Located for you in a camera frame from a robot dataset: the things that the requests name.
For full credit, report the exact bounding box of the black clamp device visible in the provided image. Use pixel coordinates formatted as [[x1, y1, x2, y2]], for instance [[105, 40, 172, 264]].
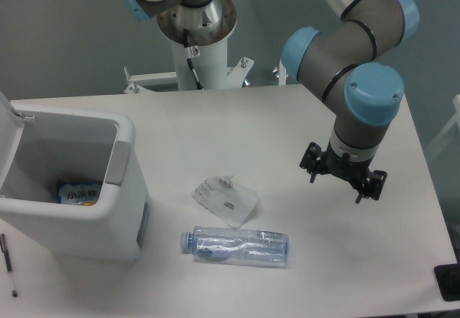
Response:
[[434, 263, 459, 302]]

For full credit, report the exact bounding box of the white frame bar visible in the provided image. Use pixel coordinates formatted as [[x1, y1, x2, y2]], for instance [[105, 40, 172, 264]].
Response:
[[425, 94, 459, 164]]

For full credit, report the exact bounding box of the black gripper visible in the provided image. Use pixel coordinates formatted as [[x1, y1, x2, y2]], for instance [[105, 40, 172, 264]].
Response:
[[299, 142, 387, 204]]

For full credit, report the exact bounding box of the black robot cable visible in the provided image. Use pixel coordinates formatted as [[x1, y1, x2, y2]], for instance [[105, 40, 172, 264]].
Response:
[[182, 28, 206, 91]]

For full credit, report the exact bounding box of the blue snack packet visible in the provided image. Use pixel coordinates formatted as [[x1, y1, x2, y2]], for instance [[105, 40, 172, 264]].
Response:
[[56, 181, 102, 206]]

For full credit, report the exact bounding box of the clear plastic wrapper bag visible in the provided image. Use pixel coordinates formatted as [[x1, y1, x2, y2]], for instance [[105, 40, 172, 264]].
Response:
[[192, 176, 259, 229]]

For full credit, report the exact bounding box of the black pen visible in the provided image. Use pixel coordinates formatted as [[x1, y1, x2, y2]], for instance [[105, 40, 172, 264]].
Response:
[[1, 233, 18, 298]]

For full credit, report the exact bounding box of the clear plastic water bottle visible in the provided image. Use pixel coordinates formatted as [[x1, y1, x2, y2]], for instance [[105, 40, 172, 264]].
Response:
[[180, 226, 289, 268]]

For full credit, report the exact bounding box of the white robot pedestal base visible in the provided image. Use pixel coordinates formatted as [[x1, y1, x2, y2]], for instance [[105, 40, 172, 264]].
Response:
[[124, 0, 254, 94]]

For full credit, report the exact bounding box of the white plastic trash can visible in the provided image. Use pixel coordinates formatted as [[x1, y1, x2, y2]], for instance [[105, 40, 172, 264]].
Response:
[[1, 98, 148, 260]]

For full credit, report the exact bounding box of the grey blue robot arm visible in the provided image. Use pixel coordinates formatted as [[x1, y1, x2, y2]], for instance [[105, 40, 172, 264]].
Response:
[[125, 0, 420, 200]]

